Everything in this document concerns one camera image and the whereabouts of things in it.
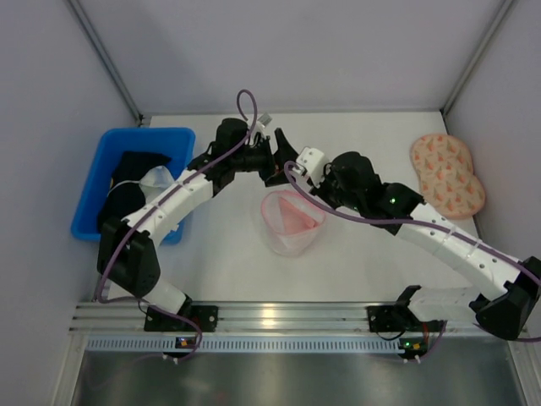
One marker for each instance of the slotted cable duct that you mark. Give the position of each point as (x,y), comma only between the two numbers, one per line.
(246,345)

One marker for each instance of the blue plastic bin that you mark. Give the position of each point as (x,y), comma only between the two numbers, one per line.
(176,143)

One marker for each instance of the pink bra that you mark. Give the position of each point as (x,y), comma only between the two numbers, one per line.
(293,219)

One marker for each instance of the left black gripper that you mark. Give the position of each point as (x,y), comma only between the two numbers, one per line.
(270,156)

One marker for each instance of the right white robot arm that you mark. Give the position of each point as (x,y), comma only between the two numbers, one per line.
(503,291)

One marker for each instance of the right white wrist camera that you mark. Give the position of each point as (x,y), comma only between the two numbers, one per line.
(310,165)

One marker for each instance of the white mesh laundry bag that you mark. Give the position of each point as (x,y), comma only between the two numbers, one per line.
(288,244)

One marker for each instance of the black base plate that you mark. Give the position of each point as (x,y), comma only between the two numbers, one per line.
(392,318)
(204,316)

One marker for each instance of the floral padded laundry case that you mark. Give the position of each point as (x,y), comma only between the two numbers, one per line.
(444,167)

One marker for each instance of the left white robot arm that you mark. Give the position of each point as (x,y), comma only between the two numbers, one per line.
(127,254)

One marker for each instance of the aluminium mounting rail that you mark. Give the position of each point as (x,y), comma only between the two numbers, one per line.
(234,317)

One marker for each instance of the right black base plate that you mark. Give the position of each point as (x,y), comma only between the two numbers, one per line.
(392,318)

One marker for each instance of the dark navy garment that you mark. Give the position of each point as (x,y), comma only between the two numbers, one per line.
(142,159)

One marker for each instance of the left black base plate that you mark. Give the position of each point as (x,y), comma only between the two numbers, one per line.
(204,316)

